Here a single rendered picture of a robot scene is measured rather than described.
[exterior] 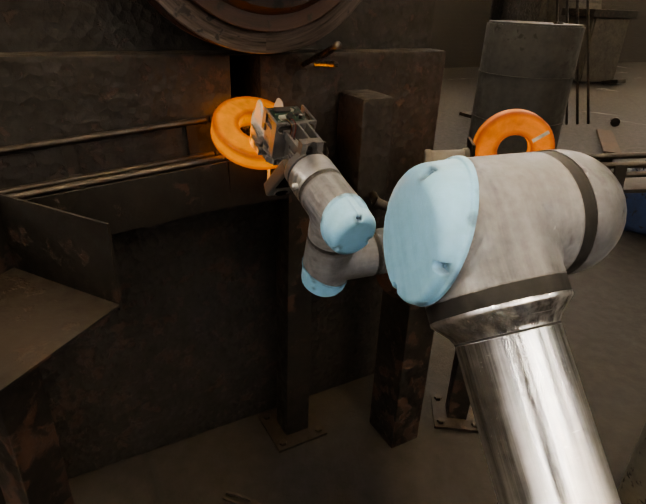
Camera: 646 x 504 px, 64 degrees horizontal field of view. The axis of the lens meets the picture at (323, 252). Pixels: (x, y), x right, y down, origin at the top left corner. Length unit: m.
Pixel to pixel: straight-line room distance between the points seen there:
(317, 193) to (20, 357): 0.41
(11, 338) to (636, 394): 1.54
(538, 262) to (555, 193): 0.06
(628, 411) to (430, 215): 1.33
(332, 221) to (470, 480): 0.80
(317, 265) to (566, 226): 0.42
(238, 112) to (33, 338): 0.51
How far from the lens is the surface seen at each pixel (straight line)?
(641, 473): 1.30
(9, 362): 0.67
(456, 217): 0.39
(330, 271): 0.78
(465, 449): 1.38
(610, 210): 0.48
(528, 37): 3.48
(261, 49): 0.92
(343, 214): 0.70
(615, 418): 1.63
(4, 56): 0.95
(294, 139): 0.83
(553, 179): 0.45
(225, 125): 0.94
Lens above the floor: 0.97
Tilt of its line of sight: 26 degrees down
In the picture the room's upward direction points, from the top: 2 degrees clockwise
